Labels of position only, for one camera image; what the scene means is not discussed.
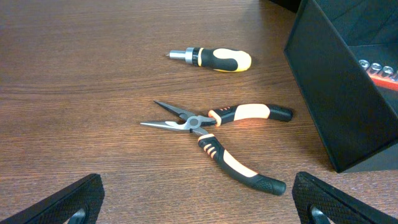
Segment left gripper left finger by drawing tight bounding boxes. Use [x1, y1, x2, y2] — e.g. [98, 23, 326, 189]
[1, 174, 104, 224]

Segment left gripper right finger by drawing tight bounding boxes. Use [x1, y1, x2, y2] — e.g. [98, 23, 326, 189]
[292, 172, 397, 224]

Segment orange black needle-nose pliers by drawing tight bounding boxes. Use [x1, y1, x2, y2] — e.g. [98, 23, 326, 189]
[139, 100, 294, 197]

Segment orange socket holder rail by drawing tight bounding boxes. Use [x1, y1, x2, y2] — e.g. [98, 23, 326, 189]
[358, 59, 397, 91]

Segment yellow black stubby screwdriver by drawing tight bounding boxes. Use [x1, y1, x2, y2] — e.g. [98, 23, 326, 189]
[166, 47, 252, 73]

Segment black open gift box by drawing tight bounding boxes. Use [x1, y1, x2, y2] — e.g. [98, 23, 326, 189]
[279, 0, 397, 173]

